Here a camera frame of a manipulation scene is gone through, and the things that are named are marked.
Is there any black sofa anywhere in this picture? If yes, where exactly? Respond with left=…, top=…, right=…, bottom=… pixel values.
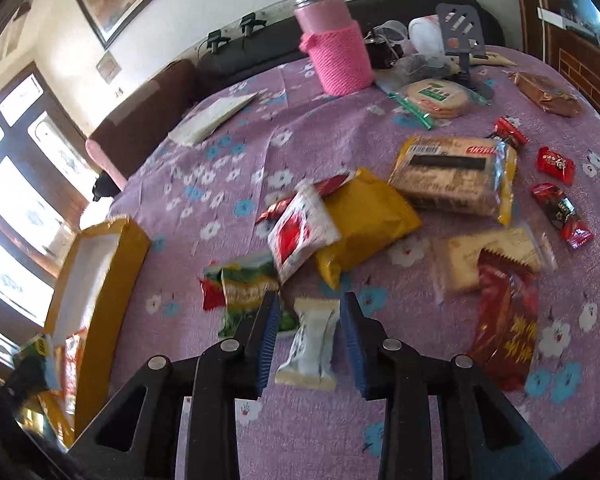
left=196, top=0, right=506, bottom=98

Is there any large yellow cracker pack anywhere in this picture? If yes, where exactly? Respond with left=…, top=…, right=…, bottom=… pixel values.
left=387, top=135, right=519, bottom=227

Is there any pink knit-sleeved flask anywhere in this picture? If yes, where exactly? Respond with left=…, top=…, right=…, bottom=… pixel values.
left=287, top=0, right=376, bottom=97

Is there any small wall plaque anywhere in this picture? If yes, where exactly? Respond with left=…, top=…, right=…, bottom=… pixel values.
left=96, top=52, right=119, bottom=84

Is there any wooden glass door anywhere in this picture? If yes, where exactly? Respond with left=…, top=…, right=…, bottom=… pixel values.
left=0, top=62, right=104, bottom=363

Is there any purple floral tablecloth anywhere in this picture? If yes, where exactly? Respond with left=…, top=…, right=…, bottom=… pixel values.
left=75, top=45, right=600, bottom=480

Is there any wooden cabinet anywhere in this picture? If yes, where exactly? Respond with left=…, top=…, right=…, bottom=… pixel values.
left=510, top=0, right=600, bottom=132

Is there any black clip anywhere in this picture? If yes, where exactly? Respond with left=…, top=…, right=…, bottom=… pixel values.
left=206, top=31, right=232, bottom=54
left=239, top=11, right=267, bottom=37

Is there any dark red snack packet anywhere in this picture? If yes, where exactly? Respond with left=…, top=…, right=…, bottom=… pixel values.
left=467, top=250, right=542, bottom=394

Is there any grey phone stand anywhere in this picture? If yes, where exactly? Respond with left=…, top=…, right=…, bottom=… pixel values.
left=435, top=2, right=496, bottom=106

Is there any yellow cardboard box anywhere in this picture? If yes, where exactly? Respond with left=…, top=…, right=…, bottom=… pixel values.
left=42, top=216, right=152, bottom=450

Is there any green striped snack packet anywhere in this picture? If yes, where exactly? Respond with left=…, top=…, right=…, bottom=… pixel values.
left=202, top=252, right=282, bottom=312

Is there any beige flat packet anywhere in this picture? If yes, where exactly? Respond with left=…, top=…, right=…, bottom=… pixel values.
left=472, top=50, right=517, bottom=67

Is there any grey plastic bag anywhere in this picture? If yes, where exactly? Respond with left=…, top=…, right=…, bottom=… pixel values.
left=394, top=52, right=452, bottom=82

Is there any clear pale biscuit packet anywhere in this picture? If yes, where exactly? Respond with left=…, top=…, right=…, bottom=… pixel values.
left=430, top=227, right=557, bottom=304

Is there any mustard yellow snack packet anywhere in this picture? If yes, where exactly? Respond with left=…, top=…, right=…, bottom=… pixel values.
left=312, top=167, right=423, bottom=289

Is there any red foil snack packet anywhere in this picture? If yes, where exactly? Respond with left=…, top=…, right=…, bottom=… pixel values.
left=255, top=175, right=356, bottom=226

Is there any white folded paper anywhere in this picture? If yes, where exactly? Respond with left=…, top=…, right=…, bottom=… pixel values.
left=167, top=92, right=259, bottom=147

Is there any brown cake packet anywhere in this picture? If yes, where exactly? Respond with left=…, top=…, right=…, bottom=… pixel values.
left=510, top=71, right=584, bottom=119

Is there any maroon sofa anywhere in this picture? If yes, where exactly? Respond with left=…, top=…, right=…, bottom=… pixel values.
left=85, top=58, right=199, bottom=192

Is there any clear plastic cup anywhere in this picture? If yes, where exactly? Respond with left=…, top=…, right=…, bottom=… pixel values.
left=377, top=20, right=410, bottom=49

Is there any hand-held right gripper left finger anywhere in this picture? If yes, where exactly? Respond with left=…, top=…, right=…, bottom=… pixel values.
left=69, top=290, right=281, bottom=480

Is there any white and red snack packet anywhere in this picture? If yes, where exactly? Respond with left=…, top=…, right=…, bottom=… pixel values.
left=267, top=180, right=342, bottom=286

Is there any green snack packet yellow dot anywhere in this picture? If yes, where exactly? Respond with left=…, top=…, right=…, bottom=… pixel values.
left=12, top=334, right=62, bottom=392

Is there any dark green snack packet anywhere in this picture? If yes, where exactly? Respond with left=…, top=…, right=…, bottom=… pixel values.
left=217, top=305, right=299, bottom=340

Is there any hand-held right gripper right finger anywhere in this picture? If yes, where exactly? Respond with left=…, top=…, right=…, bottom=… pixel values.
left=339, top=290, right=564, bottom=480

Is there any orange cracker pack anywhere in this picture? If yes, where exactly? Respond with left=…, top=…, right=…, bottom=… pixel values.
left=59, top=329, right=89, bottom=412

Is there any black small object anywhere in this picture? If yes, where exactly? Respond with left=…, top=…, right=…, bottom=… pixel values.
left=365, top=35, right=406, bottom=70

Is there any red candy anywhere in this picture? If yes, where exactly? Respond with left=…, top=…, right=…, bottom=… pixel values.
left=530, top=182, right=595, bottom=250
left=536, top=146, right=577, bottom=185
left=487, top=116, right=529, bottom=150

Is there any round cracker pack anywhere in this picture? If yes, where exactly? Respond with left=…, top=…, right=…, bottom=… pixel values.
left=380, top=78, right=474, bottom=132

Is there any white cup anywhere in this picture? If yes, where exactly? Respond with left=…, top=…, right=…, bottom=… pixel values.
left=407, top=16, right=449, bottom=59

